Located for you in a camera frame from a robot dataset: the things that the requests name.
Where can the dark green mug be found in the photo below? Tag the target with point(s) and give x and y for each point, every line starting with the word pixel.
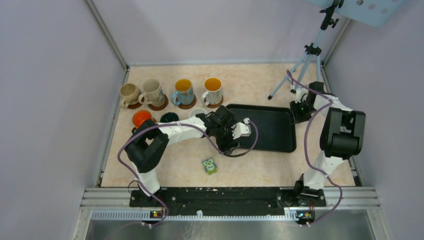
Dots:
pixel 169 117

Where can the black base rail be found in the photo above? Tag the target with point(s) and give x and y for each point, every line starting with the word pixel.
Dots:
pixel 222 201

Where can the white cable duct strip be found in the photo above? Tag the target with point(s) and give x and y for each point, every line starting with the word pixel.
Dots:
pixel 147 215

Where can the blue camera tripod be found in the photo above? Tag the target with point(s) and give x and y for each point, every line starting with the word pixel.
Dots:
pixel 313 49

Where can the black serving tray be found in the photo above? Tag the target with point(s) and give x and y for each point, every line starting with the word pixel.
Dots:
pixel 276 128

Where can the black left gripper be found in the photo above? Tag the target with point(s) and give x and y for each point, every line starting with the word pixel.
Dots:
pixel 224 145

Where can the blue mug yellow inside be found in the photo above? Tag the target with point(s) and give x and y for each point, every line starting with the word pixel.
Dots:
pixel 184 93

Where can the light blue perforated panel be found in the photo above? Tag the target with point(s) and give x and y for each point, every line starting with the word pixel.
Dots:
pixel 374 13

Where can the beige round mug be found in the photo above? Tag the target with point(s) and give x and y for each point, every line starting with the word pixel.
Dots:
pixel 130 94

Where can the tall cream patterned mug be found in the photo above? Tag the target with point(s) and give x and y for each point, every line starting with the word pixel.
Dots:
pixel 152 93

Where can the plain white mug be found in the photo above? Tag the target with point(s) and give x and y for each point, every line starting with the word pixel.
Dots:
pixel 197 111

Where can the black mug orange inside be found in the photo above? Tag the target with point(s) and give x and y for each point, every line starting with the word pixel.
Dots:
pixel 141 116

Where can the green owl figure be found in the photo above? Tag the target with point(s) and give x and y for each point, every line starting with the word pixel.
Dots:
pixel 210 166

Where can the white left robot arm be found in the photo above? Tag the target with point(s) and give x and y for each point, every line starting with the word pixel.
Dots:
pixel 148 142

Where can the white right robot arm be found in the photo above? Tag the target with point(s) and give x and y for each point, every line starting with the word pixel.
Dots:
pixel 341 138

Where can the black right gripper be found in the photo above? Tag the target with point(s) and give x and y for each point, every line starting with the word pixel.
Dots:
pixel 296 117

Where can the brown coaster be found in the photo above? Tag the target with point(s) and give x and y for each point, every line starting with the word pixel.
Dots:
pixel 212 106
pixel 188 106
pixel 159 108
pixel 134 106

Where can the white mug yellow inside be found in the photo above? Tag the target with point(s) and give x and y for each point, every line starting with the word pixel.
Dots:
pixel 212 91

